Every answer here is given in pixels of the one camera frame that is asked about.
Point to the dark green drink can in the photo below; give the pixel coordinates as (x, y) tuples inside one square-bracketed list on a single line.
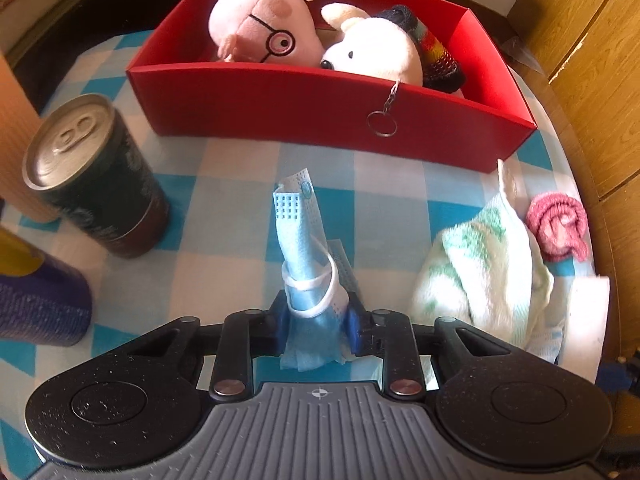
[(100, 185)]

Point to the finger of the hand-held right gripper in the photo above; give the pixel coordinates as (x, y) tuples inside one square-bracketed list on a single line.
[(616, 375)]

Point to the dark wooden bed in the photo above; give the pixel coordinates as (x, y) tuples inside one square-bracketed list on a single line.
[(100, 5)]

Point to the blue face mask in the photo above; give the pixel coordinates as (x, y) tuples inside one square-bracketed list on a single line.
[(300, 240)]

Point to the purple yellow drink can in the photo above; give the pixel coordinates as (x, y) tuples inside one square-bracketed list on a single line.
[(40, 300)]

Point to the clear plastic bag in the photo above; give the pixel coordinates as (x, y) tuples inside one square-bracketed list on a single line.
[(522, 55)]

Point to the wooden wardrobe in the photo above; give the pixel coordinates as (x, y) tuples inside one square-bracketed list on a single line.
[(590, 85)]

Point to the blue white checkered cloth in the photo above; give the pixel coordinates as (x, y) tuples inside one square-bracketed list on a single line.
[(225, 200)]

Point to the white bear plush with hat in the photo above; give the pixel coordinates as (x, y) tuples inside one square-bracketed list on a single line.
[(370, 55)]

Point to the red cardboard box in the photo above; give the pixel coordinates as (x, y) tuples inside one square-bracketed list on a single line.
[(300, 120)]

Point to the pink pig plush toy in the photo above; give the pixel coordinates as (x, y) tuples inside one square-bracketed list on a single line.
[(260, 20)]

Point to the white green towel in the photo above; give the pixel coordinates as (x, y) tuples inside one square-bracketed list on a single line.
[(480, 270)]

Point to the peach ribbed bottle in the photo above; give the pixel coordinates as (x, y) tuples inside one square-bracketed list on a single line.
[(20, 160)]

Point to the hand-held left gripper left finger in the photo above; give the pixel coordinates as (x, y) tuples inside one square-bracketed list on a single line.
[(235, 345)]

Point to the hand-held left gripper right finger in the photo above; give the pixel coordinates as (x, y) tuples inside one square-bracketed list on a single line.
[(355, 332)]

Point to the pink rolled cloth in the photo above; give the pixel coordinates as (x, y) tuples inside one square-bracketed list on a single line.
[(557, 225)]

